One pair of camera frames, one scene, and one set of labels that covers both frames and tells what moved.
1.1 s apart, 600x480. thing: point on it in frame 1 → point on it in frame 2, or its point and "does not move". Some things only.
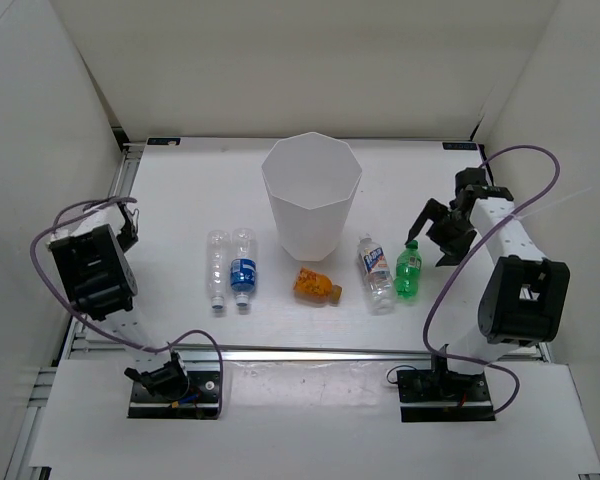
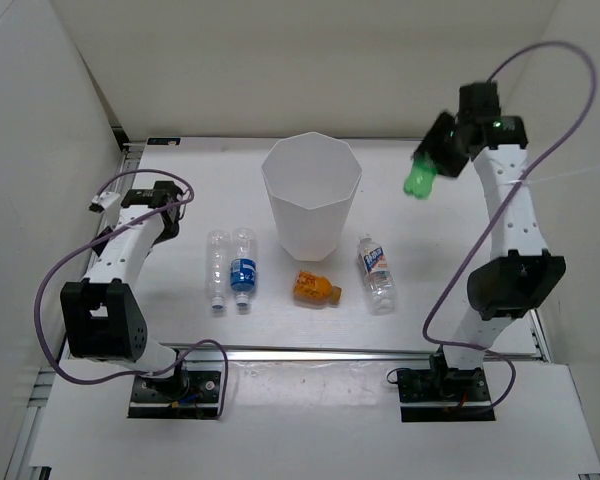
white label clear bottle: x=374 y=266 does not move
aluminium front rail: x=252 y=354 does not move
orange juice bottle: x=316 y=289 does not move
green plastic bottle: x=408 y=266 → x=420 y=180
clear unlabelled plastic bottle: x=218 y=266 does not move
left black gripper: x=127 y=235 → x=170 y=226
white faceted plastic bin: x=313 y=181 does not move
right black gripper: x=434 y=211 → x=429 y=146
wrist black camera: x=468 y=181 → x=479 y=101
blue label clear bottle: x=243 y=264 does not move
